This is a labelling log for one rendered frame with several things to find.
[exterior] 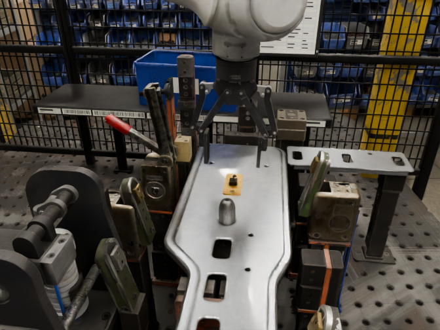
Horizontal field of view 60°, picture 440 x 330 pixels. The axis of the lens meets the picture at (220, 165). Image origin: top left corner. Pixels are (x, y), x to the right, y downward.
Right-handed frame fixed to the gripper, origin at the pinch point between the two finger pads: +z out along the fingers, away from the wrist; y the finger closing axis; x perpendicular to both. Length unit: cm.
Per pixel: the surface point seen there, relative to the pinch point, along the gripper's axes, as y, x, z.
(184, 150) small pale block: -11.6, 5.9, 3.3
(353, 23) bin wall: 64, 218, 8
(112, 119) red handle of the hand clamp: -24.8, -1.0, -6.5
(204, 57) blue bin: -14, 51, -6
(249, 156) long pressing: 3.1, 12.7, 7.3
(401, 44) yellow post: 47, 58, -12
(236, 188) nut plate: 1.3, -2.2, 7.0
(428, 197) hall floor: 120, 156, 106
